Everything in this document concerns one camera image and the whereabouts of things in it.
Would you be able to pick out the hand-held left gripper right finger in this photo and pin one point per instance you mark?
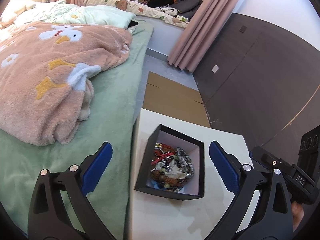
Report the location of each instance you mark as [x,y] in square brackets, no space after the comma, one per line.
[225,167]

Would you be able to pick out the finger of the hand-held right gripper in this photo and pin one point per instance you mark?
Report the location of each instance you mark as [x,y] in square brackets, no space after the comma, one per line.
[267,158]

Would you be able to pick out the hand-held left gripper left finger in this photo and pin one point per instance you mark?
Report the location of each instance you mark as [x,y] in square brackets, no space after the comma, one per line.
[96,167]

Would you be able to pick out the black jewelry box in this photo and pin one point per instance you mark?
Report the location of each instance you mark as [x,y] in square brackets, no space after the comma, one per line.
[195,170]

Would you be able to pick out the person's right hand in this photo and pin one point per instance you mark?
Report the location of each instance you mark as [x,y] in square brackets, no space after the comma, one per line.
[297,212]

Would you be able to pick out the green bed sheet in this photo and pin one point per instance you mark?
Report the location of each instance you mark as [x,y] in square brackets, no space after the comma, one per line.
[112,110]

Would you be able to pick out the white table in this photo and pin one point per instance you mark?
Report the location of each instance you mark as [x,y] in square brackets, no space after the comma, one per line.
[180,217]

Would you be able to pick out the flat cardboard sheet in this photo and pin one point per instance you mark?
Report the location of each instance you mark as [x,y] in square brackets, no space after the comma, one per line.
[172,97]

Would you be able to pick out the pink duck print blanket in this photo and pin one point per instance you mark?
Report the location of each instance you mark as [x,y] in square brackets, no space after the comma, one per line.
[50,80]

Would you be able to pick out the black garment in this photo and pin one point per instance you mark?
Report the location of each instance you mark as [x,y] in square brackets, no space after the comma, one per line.
[133,26]

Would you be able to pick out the pale green quilt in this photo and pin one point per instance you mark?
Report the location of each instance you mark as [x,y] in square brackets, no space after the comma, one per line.
[95,15]

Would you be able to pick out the green white packet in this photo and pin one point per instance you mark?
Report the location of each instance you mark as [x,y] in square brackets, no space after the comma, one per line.
[182,19]

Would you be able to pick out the bear print window cushion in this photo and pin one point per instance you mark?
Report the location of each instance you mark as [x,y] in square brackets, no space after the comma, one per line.
[120,5]

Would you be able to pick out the grey pillow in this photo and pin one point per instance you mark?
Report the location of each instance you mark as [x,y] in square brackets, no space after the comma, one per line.
[187,6]

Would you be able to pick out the white patterned cloth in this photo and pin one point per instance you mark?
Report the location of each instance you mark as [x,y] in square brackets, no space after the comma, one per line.
[167,10]

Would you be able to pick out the cream plush pillow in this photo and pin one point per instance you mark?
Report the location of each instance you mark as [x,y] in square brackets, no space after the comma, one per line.
[15,12]

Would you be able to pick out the white wall socket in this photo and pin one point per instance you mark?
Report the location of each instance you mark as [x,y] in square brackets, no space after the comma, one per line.
[215,69]

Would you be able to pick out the dark wall switch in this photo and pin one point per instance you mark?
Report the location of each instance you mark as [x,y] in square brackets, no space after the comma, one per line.
[242,29]

